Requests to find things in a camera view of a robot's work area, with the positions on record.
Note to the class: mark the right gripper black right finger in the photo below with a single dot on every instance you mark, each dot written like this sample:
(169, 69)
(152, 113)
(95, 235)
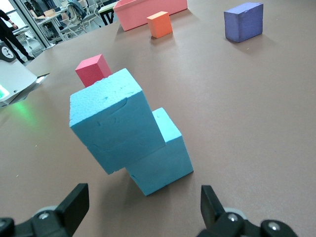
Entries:
(214, 212)

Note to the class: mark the pink plastic bin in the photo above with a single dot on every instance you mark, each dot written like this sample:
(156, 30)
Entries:
(138, 14)

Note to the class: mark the grey office chair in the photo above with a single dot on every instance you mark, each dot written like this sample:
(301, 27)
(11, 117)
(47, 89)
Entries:
(76, 14)

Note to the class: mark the office desk with black legs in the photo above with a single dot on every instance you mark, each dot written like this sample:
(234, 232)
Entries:
(107, 11)

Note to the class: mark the purple foam block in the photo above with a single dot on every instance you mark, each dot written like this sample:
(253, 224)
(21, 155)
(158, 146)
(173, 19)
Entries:
(243, 23)

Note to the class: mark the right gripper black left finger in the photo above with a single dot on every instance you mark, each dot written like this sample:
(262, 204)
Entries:
(74, 207)

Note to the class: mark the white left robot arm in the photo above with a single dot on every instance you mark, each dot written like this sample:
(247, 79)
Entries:
(12, 74)

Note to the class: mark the orange foam block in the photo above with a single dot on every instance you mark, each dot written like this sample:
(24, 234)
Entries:
(160, 26)

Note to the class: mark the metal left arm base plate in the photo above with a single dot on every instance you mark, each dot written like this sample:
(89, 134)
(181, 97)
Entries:
(42, 77)

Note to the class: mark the light blue foam block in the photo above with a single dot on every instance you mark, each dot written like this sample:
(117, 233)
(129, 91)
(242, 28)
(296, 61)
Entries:
(113, 128)
(163, 168)

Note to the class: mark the red foam block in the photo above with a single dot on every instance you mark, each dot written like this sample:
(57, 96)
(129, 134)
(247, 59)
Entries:
(90, 71)

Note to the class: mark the brown table cover sheet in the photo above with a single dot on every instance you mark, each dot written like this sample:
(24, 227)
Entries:
(247, 123)

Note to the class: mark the person in black clothes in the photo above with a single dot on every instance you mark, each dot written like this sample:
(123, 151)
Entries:
(10, 32)

